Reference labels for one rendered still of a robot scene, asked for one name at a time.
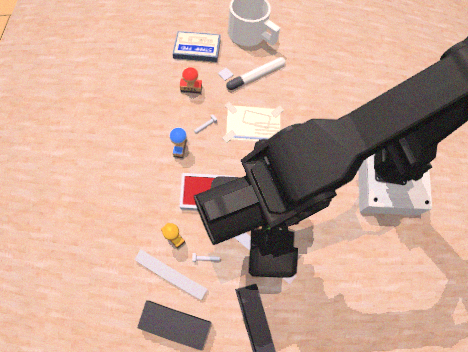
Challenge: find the blue-handled stamp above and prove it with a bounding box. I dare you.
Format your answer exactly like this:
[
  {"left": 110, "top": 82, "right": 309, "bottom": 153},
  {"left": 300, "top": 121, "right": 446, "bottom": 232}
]
[{"left": 169, "top": 128, "right": 187, "bottom": 158}]

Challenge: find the white marker with black cap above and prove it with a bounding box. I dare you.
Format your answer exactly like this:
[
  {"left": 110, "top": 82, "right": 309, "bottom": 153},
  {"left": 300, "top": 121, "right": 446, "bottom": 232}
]
[{"left": 226, "top": 57, "right": 285, "bottom": 90}]

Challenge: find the orange rubber stamp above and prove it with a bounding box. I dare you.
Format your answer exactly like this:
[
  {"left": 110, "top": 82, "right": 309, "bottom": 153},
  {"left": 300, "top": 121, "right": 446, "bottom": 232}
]
[{"left": 161, "top": 223, "right": 185, "bottom": 249}]

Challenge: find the cream paper card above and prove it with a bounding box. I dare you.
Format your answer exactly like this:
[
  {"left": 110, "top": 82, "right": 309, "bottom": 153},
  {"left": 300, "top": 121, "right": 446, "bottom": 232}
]
[{"left": 222, "top": 102, "right": 283, "bottom": 142}]

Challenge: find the white flat bar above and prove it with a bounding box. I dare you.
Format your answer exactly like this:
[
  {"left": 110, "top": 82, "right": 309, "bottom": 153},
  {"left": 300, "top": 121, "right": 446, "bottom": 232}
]
[
  {"left": 235, "top": 233, "right": 296, "bottom": 285},
  {"left": 134, "top": 250, "right": 207, "bottom": 300}
]

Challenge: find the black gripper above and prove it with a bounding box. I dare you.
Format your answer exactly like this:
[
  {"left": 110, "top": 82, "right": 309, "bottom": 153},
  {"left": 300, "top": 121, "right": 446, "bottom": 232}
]
[{"left": 249, "top": 222, "right": 298, "bottom": 278}]

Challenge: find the white ceramic mug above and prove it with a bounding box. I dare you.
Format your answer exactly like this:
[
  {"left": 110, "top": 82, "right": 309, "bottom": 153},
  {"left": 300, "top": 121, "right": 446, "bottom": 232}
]
[{"left": 227, "top": 0, "right": 280, "bottom": 46}]

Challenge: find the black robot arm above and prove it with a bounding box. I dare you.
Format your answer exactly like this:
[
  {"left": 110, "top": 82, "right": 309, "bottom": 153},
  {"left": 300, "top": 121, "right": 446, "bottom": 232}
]
[{"left": 193, "top": 37, "right": 468, "bottom": 246}]

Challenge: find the red-handled rubber stamp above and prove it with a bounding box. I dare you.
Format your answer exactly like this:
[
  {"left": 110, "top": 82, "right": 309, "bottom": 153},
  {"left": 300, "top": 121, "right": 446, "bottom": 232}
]
[{"left": 180, "top": 67, "right": 202, "bottom": 94}]

